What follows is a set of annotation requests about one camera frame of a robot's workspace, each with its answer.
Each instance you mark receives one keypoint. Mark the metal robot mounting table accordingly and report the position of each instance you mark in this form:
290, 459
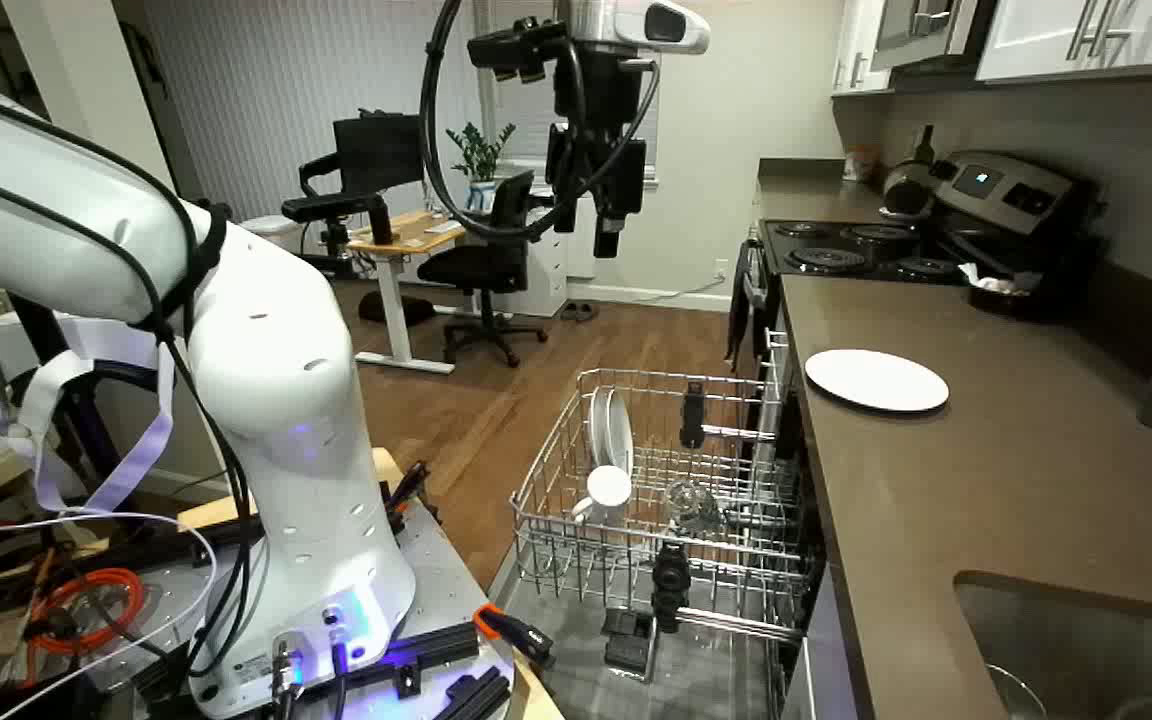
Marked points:
451, 586

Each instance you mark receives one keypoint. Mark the black block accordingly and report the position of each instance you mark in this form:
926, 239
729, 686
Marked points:
469, 696

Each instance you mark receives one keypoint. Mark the black metal bar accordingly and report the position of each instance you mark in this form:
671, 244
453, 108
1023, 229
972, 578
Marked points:
428, 653

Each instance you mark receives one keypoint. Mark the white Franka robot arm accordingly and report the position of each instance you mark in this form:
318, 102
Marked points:
270, 401

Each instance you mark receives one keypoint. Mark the black orange bar clamp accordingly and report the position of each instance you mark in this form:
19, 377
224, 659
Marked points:
407, 493
512, 634

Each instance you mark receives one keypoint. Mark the black office chair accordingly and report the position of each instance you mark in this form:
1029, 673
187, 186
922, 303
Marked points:
481, 262
360, 164

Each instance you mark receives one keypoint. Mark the white sink base cabinet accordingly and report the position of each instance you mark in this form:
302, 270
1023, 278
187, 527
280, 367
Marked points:
827, 653

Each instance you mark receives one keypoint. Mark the steel kitchen sink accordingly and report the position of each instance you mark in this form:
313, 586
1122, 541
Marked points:
1096, 641

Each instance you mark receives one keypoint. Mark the white mug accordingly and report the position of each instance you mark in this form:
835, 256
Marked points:
604, 489

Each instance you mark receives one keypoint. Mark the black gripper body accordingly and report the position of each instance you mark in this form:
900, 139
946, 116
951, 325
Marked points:
610, 155

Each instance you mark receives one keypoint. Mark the white upper cabinets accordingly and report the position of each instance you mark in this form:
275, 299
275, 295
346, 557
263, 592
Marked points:
1096, 34

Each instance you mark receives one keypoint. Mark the white narrow upper cabinet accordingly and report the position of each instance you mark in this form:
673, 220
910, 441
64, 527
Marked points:
856, 45

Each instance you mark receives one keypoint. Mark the green potted plant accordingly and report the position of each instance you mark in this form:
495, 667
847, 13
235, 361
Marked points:
481, 151

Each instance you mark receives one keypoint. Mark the clear drinking glass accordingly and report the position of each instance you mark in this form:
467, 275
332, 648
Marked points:
699, 504

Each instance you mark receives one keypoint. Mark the grey dishwasher door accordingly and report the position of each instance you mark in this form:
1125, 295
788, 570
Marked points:
699, 673

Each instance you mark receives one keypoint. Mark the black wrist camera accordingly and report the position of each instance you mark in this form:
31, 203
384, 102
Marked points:
519, 45

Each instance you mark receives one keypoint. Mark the black shallow dish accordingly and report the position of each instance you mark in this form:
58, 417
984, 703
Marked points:
1001, 291

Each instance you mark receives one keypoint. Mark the dark steel kettle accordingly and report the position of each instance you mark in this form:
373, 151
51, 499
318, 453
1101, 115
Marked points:
910, 186

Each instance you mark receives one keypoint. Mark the black rack attachment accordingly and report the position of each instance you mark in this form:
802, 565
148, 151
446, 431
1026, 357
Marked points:
671, 586
625, 641
695, 414

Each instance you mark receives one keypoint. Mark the white window blind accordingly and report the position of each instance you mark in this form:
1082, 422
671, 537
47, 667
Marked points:
530, 115

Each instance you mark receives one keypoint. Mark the black steel kitchen stove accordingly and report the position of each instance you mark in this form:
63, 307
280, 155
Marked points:
898, 244

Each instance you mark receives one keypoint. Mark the black tripod pole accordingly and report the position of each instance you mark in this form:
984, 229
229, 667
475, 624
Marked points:
58, 384

